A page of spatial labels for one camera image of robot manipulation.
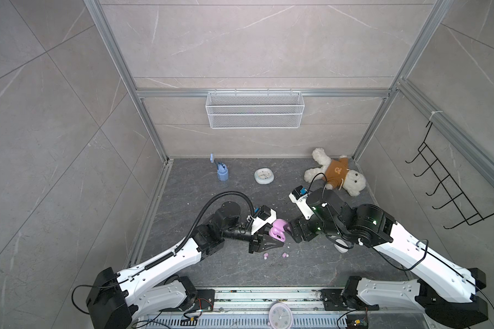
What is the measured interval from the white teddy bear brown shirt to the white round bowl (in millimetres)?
186

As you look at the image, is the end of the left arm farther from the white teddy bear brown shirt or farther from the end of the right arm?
the white teddy bear brown shirt

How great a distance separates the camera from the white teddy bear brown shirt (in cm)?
103

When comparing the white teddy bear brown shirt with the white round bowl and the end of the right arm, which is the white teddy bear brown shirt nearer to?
the white round bowl

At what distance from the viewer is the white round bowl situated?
3.58ft
